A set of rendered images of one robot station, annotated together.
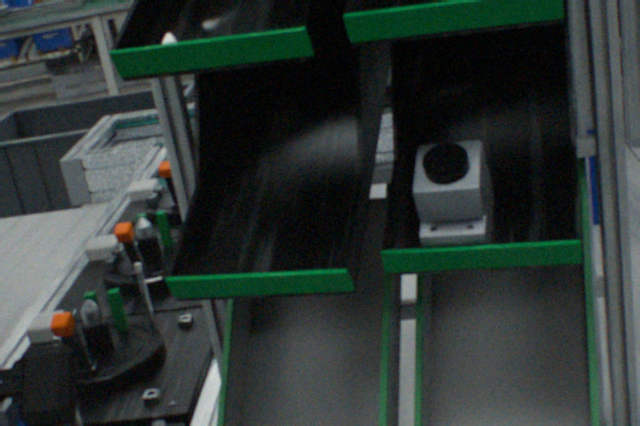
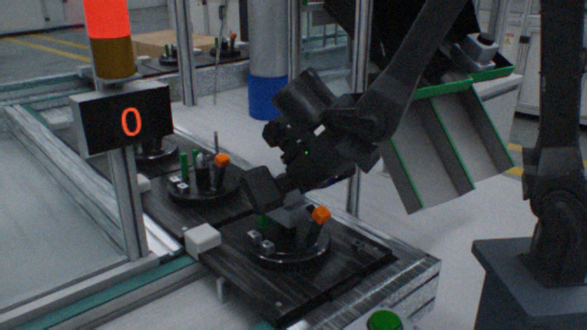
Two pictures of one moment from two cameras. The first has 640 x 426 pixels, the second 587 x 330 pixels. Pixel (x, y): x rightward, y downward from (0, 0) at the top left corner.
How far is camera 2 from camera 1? 0.83 m
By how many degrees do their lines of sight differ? 45
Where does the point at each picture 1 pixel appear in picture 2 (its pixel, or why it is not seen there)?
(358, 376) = (418, 139)
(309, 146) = (394, 43)
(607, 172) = not seen: hidden behind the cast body
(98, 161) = not seen: outside the picture
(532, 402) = (464, 138)
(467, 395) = not seen: hidden behind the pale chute
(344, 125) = (397, 35)
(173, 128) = (363, 30)
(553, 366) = (464, 125)
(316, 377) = (405, 142)
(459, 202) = (491, 52)
